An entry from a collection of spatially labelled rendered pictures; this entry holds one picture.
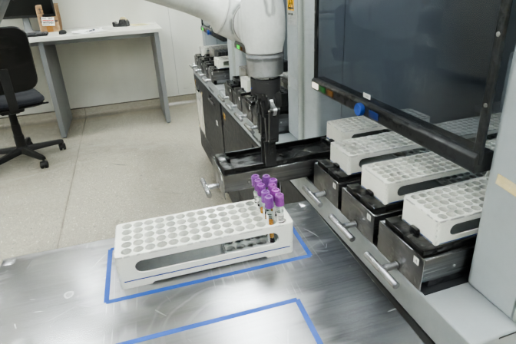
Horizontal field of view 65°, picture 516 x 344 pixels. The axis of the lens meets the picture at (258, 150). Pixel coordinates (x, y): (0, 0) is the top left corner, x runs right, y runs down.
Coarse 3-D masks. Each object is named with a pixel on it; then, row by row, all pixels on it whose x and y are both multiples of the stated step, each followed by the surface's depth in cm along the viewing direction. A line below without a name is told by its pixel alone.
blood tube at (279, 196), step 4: (276, 196) 67; (280, 196) 67; (276, 200) 67; (280, 200) 67; (276, 204) 67; (280, 204) 67; (276, 208) 68; (280, 208) 68; (276, 212) 68; (280, 212) 68; (276, 216) 69; (280, 216) 68; (280, 220) 69
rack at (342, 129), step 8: (336, 120) 121; (344, 120) 122; (352, 120) 121; (360, 120) 121; (368, 120) 120; (328, 128) 120; (336, 128) 115; (344, 128) 114; (352, 128) 115; (360, 128) 114; (368, 128) 114; (376, 128) 115; (384, 128) 116; (328, 136) 121; (336, 136) 116; (344, 136) 113; (352, 136) 124; (360, 136) 124
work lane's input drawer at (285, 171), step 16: (288, 144) 120; (304, 144) 121; (320, 144) 120; (224, 160) 109; (240, 160) 112; (256, 160) 112; (288, 160) 109; (304, 160) 110; (224, 176) 104; (240, 176) 105; (272, 176) 108; (288, 176) 109; (304, 176) 111; (208, 192) 107; (224, 192) 105
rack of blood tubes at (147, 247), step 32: (128, 224) 71; (160, 224) 71; (192, 224) 70; (224, 224) 70; (256, 224) 69; (288, 224) 69; (128, 256) 63; (160, 256) 71; (192, 256) 71; (224, 256) 68; (256, 256) 70; (128, 288) 65
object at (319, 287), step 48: (336, 240) 74; (0, 288) 66; (48, 288) 66; (96, 288) 65; (144, 288) 65; (192, 288) 64; (240, 288) 64; (288, 288) 63; (336, 288) 63; (0, 336) 57; (48, 336) 57; (96, 336) 56; (144, 336) 56; (192, 336) 55; (240, 336) 55; (288, 336) 55; (336, 336) 54; (384, 336) 54
